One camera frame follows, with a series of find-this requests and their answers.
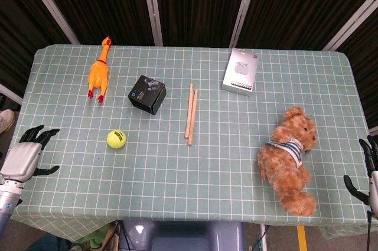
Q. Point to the black cardboard box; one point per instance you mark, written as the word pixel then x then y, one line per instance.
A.
pixel 147 94

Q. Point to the wooden drumstick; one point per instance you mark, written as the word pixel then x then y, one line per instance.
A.
pixel 192 118
pixel 189 109

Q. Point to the yellow tennis ball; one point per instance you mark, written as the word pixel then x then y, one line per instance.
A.
pixel 116 138

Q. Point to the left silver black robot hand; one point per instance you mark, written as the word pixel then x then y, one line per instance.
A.
pixel 21 158

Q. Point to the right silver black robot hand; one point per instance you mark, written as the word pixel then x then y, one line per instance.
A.
pixel 370 168

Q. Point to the green cloth under table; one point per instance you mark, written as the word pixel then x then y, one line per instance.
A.
pixel 94 237

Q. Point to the white sneaker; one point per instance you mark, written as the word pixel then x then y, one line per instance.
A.
pixel 6 120

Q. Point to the silver earbuds box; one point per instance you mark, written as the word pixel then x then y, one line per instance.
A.
pixel 240 72

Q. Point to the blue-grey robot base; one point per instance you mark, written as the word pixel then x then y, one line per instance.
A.
pixel 183 236

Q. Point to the brown teddy bear striped shirt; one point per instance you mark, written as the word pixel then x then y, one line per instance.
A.
pixel 288 159

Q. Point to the orange rubber chicken toy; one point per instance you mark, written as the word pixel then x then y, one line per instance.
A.
pixel 99 74

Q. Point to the green checkered tablecloth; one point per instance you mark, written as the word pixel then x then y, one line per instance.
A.
pixel 189 159

